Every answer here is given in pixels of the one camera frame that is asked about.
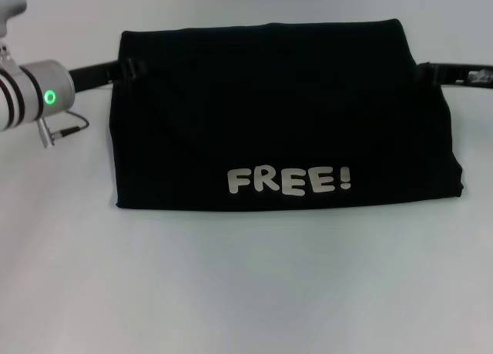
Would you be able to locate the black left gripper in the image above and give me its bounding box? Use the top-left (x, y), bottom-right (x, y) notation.
top-left (69, 57), bottom-right (149, 94)

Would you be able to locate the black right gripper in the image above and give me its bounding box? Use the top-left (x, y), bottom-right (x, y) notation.
top-left (417, 61), bottom-right (493, 89)

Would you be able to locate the black shirt with FREE print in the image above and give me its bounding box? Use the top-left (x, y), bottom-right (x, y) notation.
top-left (109, 18), bottom-right (465, 213)

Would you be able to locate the thin left wrist cable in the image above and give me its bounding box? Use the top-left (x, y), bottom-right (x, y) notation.
top-left (36, 109), bottom-right (90, 149)

